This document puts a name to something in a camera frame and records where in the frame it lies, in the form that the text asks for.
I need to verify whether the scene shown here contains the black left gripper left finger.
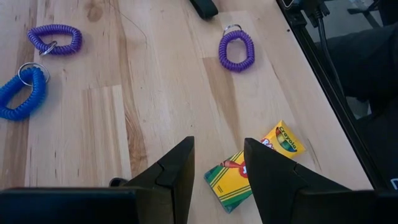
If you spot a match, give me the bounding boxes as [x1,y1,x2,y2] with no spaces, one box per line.
[124,136,195,224]

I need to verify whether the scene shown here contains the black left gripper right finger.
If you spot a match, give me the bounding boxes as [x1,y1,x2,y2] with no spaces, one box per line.
[244,138,351,224]

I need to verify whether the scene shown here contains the yellow green crayon box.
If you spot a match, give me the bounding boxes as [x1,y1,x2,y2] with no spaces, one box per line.
[204,120,306,214]

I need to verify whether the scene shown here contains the blue coil wrist keychain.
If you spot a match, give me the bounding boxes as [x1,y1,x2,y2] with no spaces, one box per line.
[0,62,50,121]

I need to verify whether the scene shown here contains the black elastic band loop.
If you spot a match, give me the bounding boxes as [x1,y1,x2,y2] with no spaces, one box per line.
[189,0,219,19]

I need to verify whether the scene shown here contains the purple coil wrist keychain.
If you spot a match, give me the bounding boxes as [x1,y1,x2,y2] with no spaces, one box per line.
[27,24,83,56]
[218,24,256,73]

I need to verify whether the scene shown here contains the person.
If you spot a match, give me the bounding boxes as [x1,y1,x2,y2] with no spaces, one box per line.
[325,23,398,187]

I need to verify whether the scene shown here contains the black aluminium table frame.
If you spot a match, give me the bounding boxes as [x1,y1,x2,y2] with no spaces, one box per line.
[275,0,389,191]

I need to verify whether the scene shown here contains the black camera cable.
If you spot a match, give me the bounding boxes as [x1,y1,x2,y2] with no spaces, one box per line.
[310,0,346,97]

